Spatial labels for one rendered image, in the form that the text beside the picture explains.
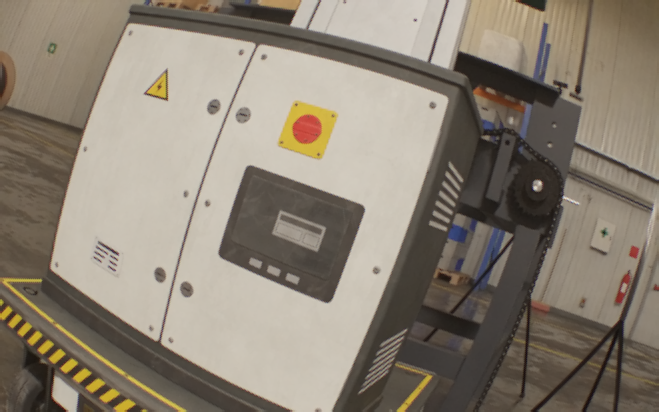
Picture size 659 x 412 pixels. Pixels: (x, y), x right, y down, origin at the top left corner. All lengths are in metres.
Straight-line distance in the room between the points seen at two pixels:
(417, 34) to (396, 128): 0.51
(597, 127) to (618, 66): 1.42
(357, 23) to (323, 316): 0.68
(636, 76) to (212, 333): 11.06
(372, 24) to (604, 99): 10.17
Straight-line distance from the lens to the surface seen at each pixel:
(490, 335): 1.83
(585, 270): 10.89
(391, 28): 1.30
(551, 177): 1.81
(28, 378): 1.07
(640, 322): 11.04
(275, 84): 0.85
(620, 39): 11.86
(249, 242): 0.84
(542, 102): 1.90
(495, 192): 1.78
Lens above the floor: 0.65
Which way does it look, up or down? 1 degrees down
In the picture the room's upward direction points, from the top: 20 degrees clockwise
